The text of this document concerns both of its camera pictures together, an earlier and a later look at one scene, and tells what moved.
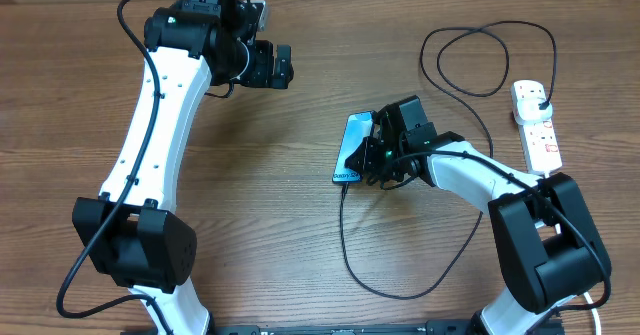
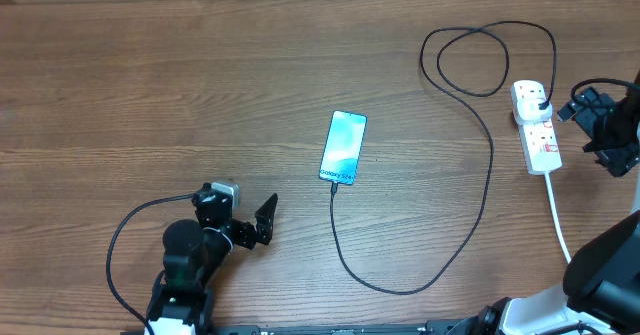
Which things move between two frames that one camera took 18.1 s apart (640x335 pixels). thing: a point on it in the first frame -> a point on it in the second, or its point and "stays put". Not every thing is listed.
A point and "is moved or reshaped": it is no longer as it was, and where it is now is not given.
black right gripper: [368, 167] -> [619, 157]
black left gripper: [262, 75] -> [246, 236]
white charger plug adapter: [529, 113] stays put
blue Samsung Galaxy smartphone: [359, 125] is moved or reshaped
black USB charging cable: [424, 296] -> [458, 91]
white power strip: [540, 141] stays put
